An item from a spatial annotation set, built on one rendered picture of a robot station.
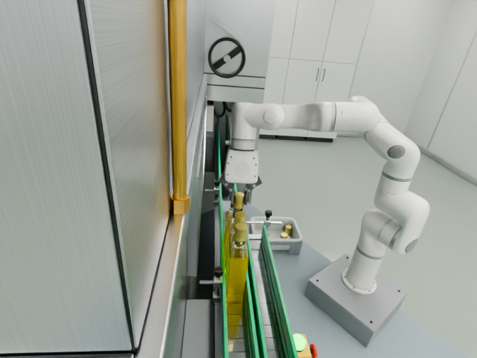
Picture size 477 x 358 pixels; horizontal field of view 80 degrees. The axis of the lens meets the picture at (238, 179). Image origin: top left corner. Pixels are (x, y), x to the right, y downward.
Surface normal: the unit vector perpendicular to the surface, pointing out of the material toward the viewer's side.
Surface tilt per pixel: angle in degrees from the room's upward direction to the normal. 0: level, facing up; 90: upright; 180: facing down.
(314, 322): 0
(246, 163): 74
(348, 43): 90
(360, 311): 1
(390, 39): 90
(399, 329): 0
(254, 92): 90
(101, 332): 90
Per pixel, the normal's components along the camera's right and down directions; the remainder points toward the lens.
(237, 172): 0.05, 0.25
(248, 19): 0.07, 0.48
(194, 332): 0.08, -0.88
